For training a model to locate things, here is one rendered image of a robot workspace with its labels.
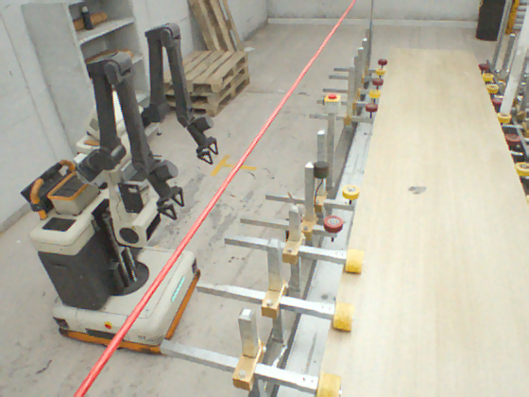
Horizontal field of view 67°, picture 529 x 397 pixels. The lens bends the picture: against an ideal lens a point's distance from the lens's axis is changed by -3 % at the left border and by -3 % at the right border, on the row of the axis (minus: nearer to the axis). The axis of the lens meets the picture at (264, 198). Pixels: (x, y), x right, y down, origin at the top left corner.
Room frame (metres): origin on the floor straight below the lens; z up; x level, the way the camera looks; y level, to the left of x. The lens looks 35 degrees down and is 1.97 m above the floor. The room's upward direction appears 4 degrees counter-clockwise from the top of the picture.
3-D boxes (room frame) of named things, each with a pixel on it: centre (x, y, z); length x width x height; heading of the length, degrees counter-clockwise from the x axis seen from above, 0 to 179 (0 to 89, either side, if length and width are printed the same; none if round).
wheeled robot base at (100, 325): (1.70, 0.85, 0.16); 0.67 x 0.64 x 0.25; 75
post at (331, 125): (1.87, -0.36, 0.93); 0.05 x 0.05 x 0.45; 70
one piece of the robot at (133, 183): (1.62, 0.57, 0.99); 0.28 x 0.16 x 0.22; 165
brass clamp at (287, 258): (1.13, -0.10, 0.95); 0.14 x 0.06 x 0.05; 160
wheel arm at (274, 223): (1.38, -0.09, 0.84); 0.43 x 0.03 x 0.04; 70
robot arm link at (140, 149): (1.37, 0.45, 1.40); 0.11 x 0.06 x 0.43; 165
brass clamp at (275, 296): (0.90, -0.01, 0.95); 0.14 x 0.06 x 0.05; 160
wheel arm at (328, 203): (1.60, -0.21, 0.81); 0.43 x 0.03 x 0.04; 70
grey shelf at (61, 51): (3.86, 1.47, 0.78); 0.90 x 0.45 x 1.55; 160
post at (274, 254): (0.92, -0.02, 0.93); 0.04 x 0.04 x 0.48; 70
